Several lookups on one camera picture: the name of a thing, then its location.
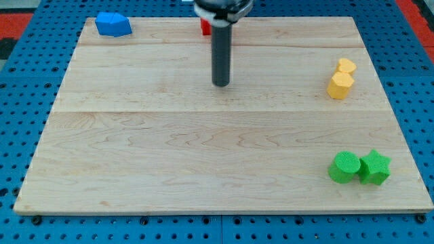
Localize yellow heart block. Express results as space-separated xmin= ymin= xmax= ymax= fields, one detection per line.
xmin=336 ymin=58 xmax=357 ymax=75

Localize yellow hexagon block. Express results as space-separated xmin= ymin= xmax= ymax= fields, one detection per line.
xmin=326 ymin=72 xmax=355 ymax=100

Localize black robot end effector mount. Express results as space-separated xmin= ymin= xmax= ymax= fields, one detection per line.
xmin=193 ymin=0 xmax=254 ymax=27

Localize green star block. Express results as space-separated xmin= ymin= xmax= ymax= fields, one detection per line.
xmin=358 ymin=149 xmax=391 ymax=186

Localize light wooden board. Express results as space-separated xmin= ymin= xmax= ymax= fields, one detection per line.
xmin=14 ymin=17 xmax=433 ymax=216

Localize green cylinder block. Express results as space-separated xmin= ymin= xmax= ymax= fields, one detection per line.
xmin=328 ymin=151 xmax=361 ymax=184

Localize red block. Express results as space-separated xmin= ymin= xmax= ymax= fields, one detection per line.
xmin=200 ymin=18 xmax=212 ymax=36

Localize blue cube block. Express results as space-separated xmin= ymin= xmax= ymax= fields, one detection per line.
xmin=95 ymin=12 xmax=114 ymax=35

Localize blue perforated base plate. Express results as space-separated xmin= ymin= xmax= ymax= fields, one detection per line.
xmin=1 ymin=0 xmax=433 ymax=243

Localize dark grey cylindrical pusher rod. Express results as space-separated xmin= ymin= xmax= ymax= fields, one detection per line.
xmin=211 ymin=25 xmax=232 ymax=87

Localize blue pentagon block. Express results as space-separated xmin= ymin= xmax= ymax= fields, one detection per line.
xmin=108 ymin=13 xmax=132 ymax=37

